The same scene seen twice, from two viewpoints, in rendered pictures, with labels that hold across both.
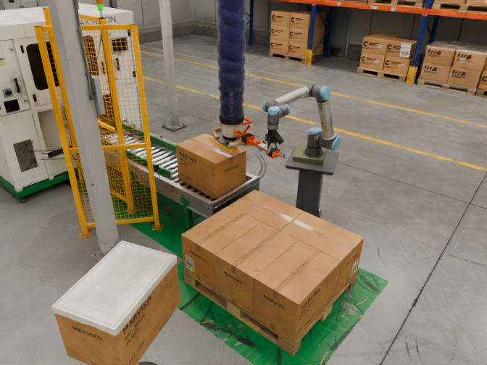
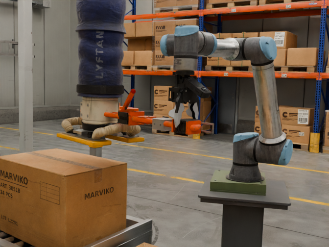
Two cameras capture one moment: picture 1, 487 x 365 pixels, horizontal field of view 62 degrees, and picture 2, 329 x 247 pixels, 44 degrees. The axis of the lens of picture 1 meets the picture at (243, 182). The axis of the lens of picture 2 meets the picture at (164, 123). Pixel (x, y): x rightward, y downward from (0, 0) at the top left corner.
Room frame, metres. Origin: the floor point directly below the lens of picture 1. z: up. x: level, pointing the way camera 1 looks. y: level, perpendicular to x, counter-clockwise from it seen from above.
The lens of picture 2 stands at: (1.50, -0.01, 1.39)
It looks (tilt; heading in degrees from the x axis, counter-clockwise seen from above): 6 degrees down; 355
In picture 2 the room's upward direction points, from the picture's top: 2 degrees clockwise
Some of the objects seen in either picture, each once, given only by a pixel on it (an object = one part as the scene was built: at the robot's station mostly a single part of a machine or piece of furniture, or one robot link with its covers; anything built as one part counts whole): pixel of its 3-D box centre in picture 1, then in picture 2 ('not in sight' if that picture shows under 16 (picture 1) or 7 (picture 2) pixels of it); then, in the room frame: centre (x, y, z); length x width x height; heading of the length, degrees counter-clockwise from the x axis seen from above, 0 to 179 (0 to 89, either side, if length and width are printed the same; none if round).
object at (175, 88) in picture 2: (272, 135); (183, 87); (3.02, -0.22, 1.36); 0.09 x 0.08 x 0.12; 35
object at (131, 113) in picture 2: (248, 137); (131, 117); (3.27, -0.03, 1.22); 0.10 x 0.08 x 0.06; 126
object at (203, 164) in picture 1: (211, 165); (60, 196); (3.65, 0.33, 0.75); 0.60 x 0.40 x 0.40; 46
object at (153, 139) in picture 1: (158, 139); not in sight; (4.61, 1.06, 0.60); 1.60 x 0.10 x 0.09; 50
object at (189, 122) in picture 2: (272, 153); (186, 126); (2.99, -0.24, 1.21); 0.08 x 0.07 x 0.05; 36
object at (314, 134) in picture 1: (315, 137); (246, 147); (3.82, -0.73, 1.00); 0.17 x 0.15 x 0.18; 49
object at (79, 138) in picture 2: (222, 142); (82, 135); (3.42, 0.19, 1.11); 0.34 x 0.10 x 0.05; 36
